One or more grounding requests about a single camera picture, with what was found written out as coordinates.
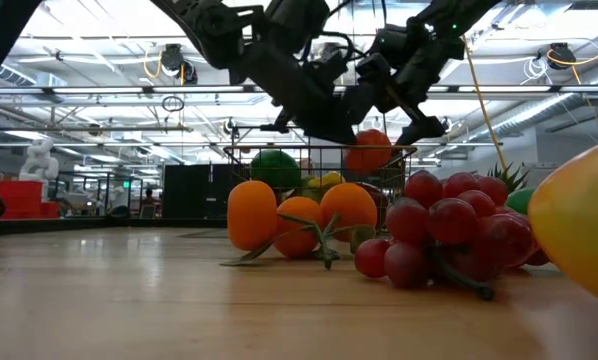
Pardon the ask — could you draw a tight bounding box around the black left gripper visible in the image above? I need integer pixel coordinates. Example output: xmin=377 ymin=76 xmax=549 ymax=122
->
xmin=228 ymin=30 xmax=358 ymax=146

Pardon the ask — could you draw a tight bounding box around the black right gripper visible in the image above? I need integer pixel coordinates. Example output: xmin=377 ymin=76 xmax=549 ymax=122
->
xmin=356 ymin=19 xmax=466 ymax=148

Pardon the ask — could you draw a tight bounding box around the yellow banana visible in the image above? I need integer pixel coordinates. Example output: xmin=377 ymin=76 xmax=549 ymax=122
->
xmin=307 ymin=171 xmax=347 ymax=190

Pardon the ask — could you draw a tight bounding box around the green pear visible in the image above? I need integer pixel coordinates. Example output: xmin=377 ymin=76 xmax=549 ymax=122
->
xmin=298 ymin=175 xmax=325 ymax=202

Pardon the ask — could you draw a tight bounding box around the orange tangerine cluster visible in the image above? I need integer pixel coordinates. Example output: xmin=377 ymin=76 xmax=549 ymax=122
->
xmin=218 ymin=179 xmax=380 ymax=272

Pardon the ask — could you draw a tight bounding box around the red yellow mango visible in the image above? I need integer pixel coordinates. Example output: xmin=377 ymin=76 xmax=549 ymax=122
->
xmin=527 ymin=135 xmax=598 ymax=310

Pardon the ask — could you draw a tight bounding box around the red grape bunch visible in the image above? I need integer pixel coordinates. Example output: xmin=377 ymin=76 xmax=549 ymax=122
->
xmin=353 ymin=169 xmax=551 ymax=302

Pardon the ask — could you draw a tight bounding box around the small pineapple top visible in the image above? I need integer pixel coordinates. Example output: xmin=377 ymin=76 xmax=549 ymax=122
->
xmin=486 ymin=160 xmax=531 ymax=195

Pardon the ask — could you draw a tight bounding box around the black cabinet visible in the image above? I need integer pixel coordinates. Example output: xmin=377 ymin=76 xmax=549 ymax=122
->
xmin=162 ymin=163 xmax=253 ymax=220

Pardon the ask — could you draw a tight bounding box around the person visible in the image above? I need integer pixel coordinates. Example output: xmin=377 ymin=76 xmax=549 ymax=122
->
xmin=139 ymin=187 xmax=161 ymax=220

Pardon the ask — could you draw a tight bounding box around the white robot figure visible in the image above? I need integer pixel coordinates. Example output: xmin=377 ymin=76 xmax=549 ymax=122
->
xmin=17 ymin=137 xmax=60 ymax=183

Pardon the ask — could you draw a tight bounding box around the red box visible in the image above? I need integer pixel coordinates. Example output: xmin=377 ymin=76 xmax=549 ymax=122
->
xmin=0 ymin=179 xmax=61 ymax=220

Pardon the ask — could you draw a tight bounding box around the gold wire basket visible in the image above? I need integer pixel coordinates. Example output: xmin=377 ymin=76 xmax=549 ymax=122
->
xmin=222 ymin=143 xmax=419 ymax=236

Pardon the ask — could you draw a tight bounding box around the yellow hanging cable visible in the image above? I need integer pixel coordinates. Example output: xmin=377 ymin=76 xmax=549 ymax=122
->
xmin=459 ymin=33 xmax=509 ymax=174

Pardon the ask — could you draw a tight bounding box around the black ceiling cable reel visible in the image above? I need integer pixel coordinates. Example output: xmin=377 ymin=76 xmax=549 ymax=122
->
xmin=546 ymin=42 xmax=578 ymax=71
xmin=159 ymin=43 xmax=199 ymax=85

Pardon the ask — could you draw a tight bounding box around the black aluminium table frame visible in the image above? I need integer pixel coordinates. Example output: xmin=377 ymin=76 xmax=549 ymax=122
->
xmin=0 ymin=217 xmax=230 ymax=236

